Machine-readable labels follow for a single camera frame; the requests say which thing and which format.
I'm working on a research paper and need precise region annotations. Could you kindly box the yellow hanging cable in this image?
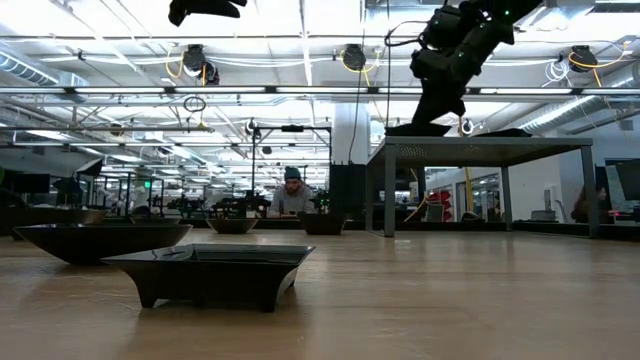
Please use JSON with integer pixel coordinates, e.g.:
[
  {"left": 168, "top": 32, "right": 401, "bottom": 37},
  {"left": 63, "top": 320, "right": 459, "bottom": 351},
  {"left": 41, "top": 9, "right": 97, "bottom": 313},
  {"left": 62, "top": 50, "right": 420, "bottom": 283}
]
[{"left": 455, "top": 114, "right": 476, "bottom": 221}]

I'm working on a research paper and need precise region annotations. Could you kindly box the black coiled hanging cable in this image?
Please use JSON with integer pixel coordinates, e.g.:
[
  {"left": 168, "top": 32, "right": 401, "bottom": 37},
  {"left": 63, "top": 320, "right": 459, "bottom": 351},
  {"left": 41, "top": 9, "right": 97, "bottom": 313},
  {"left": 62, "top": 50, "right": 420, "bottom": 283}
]
[{"left": 384, "top": 0, "right": 394, "bottom": 126}]

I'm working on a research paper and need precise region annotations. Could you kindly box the silver ventilation duct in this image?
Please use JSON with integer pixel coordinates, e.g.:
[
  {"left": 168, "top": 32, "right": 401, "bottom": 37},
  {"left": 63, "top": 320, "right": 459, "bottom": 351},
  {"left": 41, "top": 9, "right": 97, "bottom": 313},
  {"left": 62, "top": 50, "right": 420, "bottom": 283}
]
[
  {"left": 517, "top": 62, "right": 640, "bottom": 132},
  {"left": 0, "top": 49, "right": 89, "bottom": 89}
]

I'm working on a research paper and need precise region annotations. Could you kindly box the black leaf shaped plate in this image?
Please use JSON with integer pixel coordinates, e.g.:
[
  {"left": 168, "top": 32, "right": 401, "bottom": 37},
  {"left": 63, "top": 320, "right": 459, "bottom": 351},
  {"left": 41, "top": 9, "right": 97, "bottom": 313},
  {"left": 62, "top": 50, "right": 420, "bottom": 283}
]
[
  {"left": 205, "top": 217, "right": 260, "bottom": 236},
  {"left": 298, "top": 211, "right": 347, "bottom": 237},
  {"left": 13, "top": 222, "right": 194, "bottom": 267},
  {"left": 128, "top": 214, "right": 184, "bottom": 226}
]

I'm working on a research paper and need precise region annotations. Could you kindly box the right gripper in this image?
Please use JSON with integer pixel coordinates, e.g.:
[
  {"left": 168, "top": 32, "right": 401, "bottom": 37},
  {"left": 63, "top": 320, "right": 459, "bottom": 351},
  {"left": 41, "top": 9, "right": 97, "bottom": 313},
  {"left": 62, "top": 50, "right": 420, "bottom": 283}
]
[{"left": 409, "top": 14, "right": 516, "bottom": 126}]

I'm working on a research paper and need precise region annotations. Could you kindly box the tall black cabinet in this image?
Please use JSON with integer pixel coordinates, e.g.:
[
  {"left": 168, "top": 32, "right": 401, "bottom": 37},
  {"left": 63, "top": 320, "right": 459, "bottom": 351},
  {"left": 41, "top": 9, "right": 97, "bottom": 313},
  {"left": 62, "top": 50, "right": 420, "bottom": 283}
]
[{"left": 328, "top": 163, "right": 368, "bottom": 221}]

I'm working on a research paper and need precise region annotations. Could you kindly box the black square plate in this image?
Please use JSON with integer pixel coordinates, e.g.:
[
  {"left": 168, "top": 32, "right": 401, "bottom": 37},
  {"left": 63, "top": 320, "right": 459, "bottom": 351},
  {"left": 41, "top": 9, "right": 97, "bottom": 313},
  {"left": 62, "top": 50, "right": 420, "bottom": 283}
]
[
  {"left": 101, "top": 243, "right": 317, "bottom": 314},
  {"left": 384, "top": 123, "right": 453, "bottom": 138}
]

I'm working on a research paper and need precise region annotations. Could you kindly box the black aluminium table frame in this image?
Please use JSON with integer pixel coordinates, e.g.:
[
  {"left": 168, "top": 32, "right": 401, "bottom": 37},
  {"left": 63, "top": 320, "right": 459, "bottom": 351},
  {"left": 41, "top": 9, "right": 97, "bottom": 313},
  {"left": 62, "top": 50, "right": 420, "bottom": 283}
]
[{"left": 0, "top": 215, "right": 640, "bottom": 240}]

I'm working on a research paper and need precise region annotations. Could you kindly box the black metal gantry frame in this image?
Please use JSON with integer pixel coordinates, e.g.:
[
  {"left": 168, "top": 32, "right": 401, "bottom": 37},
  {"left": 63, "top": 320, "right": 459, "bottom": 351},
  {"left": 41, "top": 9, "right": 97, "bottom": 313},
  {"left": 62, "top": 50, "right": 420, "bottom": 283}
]
[{"left": 251, "top": 124, "right": 333, "bottom": 221}]

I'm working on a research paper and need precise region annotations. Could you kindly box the seated person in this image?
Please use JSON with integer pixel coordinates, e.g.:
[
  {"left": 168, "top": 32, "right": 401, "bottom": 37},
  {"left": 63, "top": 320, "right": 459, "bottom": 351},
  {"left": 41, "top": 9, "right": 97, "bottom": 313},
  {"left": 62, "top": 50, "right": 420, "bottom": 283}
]
[{"left": 267, "top": 166, "right": 317, "bottom": 220}]

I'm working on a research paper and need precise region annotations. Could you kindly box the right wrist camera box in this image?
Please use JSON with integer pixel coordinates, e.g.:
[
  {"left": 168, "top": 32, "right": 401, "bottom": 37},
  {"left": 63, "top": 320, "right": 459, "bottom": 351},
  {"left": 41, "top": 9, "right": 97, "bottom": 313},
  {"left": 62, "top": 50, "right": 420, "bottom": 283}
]
[{"left": 420, "top": 5, "right": 465, "bottom": 50}]

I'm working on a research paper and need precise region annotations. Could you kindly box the grey perforated metal shelf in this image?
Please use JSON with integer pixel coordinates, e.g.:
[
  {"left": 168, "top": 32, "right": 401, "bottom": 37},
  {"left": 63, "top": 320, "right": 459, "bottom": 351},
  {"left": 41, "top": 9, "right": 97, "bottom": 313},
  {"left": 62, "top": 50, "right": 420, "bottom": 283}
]
[{"left": 366, "top": 135, "right": 601, "bottom": 239}]

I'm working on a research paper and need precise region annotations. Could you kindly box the black deep square bowl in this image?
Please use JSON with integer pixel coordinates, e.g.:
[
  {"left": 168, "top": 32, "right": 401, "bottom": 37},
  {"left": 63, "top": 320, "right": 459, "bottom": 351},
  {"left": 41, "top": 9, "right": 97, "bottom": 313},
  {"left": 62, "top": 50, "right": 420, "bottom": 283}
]
[
  {"left": 472, "top": 127, "right": 534, "bottom": 138},
  {"left": 9, "top": 207, "right": 108, "bottom": 226}
]

